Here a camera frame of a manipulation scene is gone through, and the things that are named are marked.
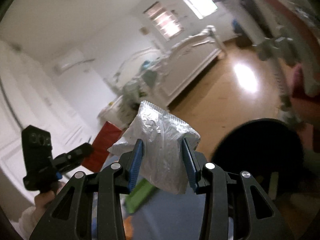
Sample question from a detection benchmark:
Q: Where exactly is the green plastic wrapper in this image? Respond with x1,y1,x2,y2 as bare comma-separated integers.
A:
125,178,158,214

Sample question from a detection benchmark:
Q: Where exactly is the white bubble wrap bag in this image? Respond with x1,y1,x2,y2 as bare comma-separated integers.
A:
108,100,201,194

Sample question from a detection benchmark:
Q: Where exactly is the black trash bin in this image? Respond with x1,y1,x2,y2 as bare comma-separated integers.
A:
211,118,304,198

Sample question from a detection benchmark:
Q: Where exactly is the left hand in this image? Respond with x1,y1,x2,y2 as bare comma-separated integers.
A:
34,182,65,211

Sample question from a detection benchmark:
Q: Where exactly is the orange plastic wrapper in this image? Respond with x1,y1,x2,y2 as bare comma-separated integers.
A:
123,216,134,240

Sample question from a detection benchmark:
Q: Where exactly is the red snack box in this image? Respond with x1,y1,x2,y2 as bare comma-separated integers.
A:
81,121,123,173

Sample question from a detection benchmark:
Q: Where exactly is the white nightstand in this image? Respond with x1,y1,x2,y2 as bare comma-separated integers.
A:
98,96,136,129

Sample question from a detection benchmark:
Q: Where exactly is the white wardrobe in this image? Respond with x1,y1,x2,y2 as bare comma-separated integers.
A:
1,41,97,220

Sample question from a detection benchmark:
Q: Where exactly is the white air conditioner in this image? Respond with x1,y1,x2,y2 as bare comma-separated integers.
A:
53,49,84,75

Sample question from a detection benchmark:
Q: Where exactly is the white wooden bed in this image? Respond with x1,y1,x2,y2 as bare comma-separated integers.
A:
105,25,226,108

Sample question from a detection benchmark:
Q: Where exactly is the pink grey desk chair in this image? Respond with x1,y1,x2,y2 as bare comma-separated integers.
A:
259,0,319,126

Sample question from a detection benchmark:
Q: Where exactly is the pile of clothes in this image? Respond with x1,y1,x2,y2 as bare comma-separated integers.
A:
232,0,273,47

